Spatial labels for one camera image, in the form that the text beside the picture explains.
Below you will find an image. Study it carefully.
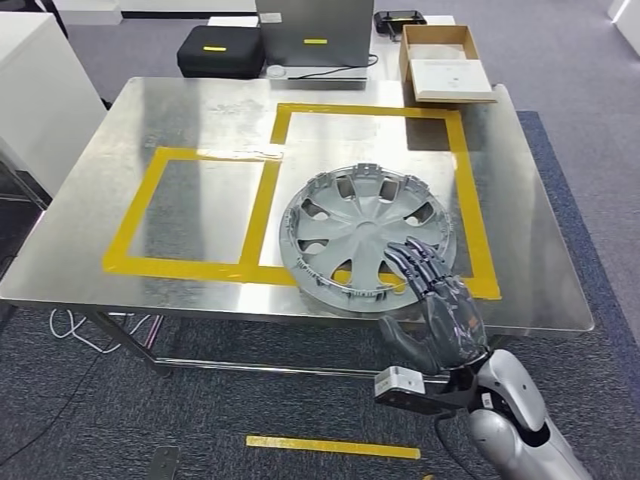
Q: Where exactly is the white tangled floor cable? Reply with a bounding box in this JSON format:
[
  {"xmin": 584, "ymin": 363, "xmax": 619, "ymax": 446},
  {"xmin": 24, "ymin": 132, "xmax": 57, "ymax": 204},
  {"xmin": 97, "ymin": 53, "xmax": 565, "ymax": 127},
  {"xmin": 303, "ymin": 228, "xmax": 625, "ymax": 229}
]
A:
[{"xmin": 48, "ymin": 309, "xmax": 151, "ymax": 354}]

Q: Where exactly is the dark flat plate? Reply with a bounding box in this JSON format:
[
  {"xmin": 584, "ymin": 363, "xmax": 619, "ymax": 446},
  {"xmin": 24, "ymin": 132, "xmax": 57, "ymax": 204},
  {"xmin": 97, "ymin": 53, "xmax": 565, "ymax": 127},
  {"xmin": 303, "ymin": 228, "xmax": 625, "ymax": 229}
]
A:
[{"xmin": 145, "ymin": 445, "xmax": 180, "ymax": 480}]

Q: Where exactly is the white furniture block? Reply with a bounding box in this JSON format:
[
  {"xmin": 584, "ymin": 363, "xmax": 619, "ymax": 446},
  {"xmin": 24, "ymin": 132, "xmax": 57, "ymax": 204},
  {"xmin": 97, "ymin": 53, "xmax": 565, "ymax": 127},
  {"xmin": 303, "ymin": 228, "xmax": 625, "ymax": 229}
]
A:
[{"xmin": 607, "ymin": 0, "xmax": 640, "ymax": 38}]

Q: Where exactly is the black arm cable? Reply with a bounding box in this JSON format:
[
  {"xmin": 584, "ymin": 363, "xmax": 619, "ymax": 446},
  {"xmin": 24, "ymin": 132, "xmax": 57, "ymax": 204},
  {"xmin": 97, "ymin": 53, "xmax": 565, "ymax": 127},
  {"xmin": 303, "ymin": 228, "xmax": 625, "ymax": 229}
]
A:
[{"xmin": 433, "ymin": 413, "xmax": 481, "ymax": 480}]

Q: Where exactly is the yellow tape outline on workbench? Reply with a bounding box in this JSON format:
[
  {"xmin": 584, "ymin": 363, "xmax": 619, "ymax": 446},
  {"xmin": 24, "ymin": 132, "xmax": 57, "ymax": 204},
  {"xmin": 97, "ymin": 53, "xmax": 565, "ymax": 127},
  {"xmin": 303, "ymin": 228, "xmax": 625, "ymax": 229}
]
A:
[{"xmin": 102, "ymin": 102, "xmax": 502, "ymax": 301}]

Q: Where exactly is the angled yellow floor tape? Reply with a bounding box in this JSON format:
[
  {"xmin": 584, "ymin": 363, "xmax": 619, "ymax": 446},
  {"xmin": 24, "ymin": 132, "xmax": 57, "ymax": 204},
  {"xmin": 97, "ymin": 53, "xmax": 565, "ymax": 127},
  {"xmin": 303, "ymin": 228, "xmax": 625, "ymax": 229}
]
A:
[{"xmin": 245, "ymin": 435, "xmax": 422, "ymax": 461}]

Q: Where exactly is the thin black floor cable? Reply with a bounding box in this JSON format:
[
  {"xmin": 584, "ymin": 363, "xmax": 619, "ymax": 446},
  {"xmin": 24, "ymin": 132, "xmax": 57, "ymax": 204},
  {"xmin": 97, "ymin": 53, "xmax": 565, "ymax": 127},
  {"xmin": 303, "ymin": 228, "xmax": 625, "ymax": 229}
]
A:
[{"xmin": 0, "ymin": 344, "xmax": 106, "ymax": 465}]

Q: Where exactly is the silver plastic wheel hubcap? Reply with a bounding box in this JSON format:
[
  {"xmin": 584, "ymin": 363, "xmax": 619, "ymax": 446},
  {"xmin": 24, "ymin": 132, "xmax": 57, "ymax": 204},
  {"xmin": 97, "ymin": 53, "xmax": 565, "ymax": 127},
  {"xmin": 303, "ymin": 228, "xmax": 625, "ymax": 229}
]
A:
[{"xmin": 278, "ymin": 163, "xmax": 457, "ymax": 315}]

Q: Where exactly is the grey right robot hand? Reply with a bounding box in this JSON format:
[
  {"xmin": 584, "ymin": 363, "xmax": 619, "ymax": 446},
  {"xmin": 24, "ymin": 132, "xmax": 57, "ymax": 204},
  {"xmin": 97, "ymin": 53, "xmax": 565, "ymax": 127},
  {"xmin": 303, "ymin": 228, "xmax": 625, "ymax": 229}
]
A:
[{"xmin": 378, "ymin": 237, "xmax": 488, "ymax": 377}]

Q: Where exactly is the black laptop cable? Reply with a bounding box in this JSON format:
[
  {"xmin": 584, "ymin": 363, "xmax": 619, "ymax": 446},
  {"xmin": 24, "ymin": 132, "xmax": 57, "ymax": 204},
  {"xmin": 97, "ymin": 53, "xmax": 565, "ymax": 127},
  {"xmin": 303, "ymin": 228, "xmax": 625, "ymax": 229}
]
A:
[{"xmin": 287, "ymin": 54, "xmax": 380, "ymax": 81}]

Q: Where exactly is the flat white box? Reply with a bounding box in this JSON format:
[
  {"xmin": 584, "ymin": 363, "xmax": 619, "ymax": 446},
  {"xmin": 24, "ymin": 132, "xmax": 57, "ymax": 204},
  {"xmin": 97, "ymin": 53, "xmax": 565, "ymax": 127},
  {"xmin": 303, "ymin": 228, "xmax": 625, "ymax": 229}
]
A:
[{"xmin": 410, "ymin": 58, "xmax": 497, "ymax": 104}]

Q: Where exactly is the stainless steel workbench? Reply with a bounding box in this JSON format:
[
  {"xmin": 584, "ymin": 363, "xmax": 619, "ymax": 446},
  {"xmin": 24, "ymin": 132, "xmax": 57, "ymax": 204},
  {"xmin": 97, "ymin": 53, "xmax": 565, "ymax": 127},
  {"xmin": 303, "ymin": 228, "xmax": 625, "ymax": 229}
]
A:
[{"xmin": 0, "ymin": 76, "xmax": 596, "ymax": 380}]

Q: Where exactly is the grey laptop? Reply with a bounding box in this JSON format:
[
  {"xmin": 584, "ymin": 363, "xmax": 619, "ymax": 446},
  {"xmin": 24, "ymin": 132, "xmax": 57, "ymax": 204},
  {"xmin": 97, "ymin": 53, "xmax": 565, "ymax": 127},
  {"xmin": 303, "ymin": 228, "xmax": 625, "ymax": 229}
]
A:
[{"xmin": 254, "ymin": 0, "xmax": 375, "ymax": 91}]

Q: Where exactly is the black zip case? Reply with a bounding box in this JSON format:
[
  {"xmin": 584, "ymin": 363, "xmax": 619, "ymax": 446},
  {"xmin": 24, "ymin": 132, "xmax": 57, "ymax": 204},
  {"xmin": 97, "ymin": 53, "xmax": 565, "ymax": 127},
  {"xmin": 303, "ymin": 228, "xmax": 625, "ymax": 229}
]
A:
[{"xmin": 176, "ymin": 25, "xmax": 266, "ymax": 81}]

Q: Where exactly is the brown cardboard box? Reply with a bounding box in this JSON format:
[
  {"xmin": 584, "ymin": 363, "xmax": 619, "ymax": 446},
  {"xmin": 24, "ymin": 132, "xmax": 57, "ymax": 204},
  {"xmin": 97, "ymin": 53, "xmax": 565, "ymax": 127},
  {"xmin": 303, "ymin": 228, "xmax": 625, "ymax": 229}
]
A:
[{"xmin": 398, "ymin": 24, "xmax": 481, "ymax": 104}]

